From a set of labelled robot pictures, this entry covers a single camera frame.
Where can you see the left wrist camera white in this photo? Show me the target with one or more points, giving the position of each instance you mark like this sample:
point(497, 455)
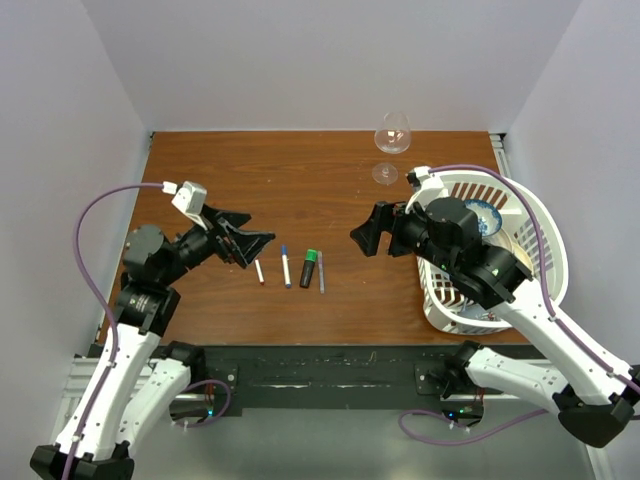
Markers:
point(188, 198)

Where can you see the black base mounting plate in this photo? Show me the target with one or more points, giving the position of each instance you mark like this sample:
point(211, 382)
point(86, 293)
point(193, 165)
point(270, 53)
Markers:
point(337, 377)

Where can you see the white pen blue tip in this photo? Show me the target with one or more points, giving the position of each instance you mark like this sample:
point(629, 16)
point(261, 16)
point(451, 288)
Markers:
point(286, 271)

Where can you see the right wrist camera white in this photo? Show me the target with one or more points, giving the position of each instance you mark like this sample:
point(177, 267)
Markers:
point(426, 187)

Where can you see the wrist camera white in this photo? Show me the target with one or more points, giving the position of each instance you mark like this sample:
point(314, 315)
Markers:
point(426, 187)
point(188, 198)

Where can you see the green highlighter cap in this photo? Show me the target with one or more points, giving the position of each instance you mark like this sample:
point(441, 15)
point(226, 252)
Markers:
point(311, 255)

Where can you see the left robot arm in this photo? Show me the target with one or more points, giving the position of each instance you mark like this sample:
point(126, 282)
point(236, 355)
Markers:
point(115, 414)

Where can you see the blue white patterned bowl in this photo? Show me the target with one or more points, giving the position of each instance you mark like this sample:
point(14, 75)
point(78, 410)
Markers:
point(489, 219)

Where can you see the green highlighter pen black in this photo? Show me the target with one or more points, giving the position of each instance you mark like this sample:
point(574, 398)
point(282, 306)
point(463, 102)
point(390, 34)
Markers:
point(307, 273)

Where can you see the cream plate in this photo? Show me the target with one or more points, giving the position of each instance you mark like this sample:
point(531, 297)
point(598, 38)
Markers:
point(502, 239)

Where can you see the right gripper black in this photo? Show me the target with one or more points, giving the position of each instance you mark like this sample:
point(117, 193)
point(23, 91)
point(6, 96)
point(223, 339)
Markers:
point(368, 233)

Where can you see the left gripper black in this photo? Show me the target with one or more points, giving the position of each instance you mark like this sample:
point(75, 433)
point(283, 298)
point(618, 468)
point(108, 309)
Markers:
point(243, 246)

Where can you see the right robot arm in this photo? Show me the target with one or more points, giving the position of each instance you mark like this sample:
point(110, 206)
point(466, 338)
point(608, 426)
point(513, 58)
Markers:
point(593, 394)

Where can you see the purple pen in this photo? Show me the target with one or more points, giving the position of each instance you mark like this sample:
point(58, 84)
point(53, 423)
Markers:
point(321, 276)

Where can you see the white pen red tip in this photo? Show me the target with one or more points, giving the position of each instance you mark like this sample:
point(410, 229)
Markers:
point(259, 272)

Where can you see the white plastic dish basket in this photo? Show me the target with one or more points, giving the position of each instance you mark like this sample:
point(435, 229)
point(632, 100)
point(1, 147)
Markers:
point(526, 220)

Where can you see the clear wine glass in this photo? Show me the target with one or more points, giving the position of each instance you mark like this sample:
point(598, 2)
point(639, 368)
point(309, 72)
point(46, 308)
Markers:
point(393, 137)

